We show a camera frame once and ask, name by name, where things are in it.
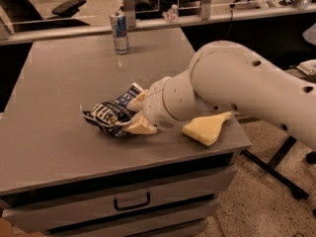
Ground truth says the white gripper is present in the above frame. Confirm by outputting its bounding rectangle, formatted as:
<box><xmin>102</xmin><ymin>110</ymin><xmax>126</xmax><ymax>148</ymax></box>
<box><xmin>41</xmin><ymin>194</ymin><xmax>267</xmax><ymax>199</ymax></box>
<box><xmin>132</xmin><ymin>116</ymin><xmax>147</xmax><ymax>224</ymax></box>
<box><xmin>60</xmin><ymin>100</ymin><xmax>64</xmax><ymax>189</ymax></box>
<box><xmin>123</xmin><ymin>77</ymin><xmax>175</xmax><ymax>135</ymax></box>

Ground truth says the black floor stand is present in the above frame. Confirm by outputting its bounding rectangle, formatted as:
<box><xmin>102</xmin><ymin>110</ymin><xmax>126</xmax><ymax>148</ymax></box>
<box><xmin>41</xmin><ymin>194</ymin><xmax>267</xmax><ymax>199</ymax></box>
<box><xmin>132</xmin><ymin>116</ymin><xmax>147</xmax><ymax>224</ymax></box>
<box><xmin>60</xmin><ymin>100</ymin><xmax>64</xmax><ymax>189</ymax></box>
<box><xmin>240</xmin><ymin>135</ymin><xmax>316</xmax><ymax>200</ymax></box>

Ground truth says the yellow sponge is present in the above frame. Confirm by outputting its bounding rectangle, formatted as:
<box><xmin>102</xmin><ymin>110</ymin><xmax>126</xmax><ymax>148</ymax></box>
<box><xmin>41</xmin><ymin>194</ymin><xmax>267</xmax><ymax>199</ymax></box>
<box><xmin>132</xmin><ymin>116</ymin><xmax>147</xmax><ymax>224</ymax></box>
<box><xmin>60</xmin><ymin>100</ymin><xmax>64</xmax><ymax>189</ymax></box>
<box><xmin>182</xmin><ymin>112</ymin><xmax>232</xmax><ymax>146</ymax></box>

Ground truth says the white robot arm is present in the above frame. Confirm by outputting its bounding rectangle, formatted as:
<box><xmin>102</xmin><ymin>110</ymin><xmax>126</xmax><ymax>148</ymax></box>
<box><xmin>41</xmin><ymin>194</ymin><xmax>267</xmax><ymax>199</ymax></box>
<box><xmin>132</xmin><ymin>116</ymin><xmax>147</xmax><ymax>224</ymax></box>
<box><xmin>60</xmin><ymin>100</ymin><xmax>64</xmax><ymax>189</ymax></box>
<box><xmin>126</xmin><ymin>40</ymin><xmax>316</xmax><ymax>149</ymax></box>

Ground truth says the blue chip bag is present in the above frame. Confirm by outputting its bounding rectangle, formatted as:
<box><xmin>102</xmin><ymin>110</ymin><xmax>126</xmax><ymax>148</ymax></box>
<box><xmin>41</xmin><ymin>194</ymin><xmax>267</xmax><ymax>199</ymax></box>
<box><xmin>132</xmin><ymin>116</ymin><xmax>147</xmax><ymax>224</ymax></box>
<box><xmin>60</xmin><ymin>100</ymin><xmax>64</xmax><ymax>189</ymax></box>
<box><xmin>82</xmin><ymin>83</ymin><xmax>143</xmax><ymax>137</ymax></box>

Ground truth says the clear plastic water bottle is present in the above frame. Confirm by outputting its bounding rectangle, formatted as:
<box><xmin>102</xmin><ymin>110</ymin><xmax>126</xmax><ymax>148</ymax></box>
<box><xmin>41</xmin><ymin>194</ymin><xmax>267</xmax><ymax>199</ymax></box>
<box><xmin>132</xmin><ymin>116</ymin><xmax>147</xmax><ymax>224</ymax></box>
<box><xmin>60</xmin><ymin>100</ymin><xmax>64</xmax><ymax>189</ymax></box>
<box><xmin>162</xmin><ymin>4</ymin><xmax>179</xmax><ymax>22</ymax></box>

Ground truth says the black office chair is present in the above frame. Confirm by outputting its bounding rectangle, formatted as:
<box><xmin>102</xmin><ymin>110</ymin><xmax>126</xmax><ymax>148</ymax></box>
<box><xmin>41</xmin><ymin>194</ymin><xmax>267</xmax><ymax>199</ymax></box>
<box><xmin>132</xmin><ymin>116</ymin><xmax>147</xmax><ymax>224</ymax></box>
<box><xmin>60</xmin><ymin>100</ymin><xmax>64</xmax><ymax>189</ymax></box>
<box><xmin>0</xmin><ymin>0</ymin><xmax>87</xmax><ymax>32</ymax></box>

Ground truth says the black drawer handle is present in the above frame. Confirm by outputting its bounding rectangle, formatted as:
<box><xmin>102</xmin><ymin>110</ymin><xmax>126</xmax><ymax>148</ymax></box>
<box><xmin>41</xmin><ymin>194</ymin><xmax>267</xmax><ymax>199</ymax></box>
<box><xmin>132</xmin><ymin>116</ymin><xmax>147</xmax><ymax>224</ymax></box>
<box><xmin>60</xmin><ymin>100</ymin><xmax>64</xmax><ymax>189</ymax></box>
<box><xmin>114</xmin><ymin>192</ymin><xmax>151</xmax><ymax>211</ymax></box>

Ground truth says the redbull can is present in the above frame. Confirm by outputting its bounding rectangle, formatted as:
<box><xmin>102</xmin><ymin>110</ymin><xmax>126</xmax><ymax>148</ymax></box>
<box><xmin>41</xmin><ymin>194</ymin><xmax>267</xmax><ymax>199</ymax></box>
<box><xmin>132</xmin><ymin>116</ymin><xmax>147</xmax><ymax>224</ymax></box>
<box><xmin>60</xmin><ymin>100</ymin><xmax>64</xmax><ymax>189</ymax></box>
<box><xmin>110</xmin><ymin>11</ymin><xmax>129</xmax><ymax>54</ymax></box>

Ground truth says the grey drawer cabinet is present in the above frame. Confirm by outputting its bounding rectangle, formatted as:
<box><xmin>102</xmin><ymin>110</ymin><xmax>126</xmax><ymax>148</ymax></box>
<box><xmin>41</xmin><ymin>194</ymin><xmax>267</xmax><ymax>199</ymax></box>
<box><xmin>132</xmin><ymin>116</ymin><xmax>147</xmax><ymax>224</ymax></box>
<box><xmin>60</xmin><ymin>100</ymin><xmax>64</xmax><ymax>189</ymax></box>
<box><xmin>0</xmin><ymin>29</ymin><xmax>250</xmax><ymax>237</ymax></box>

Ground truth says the black hanging cable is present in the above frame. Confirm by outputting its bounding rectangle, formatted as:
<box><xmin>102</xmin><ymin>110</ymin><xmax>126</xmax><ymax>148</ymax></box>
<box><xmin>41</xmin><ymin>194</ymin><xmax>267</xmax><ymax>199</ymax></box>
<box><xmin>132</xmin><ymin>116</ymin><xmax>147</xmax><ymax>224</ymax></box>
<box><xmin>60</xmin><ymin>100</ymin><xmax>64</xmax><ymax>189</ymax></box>
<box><xmin>225</xmin><ymin>8</ymin><xmax>235</xmax><ymax>41</ymax></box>

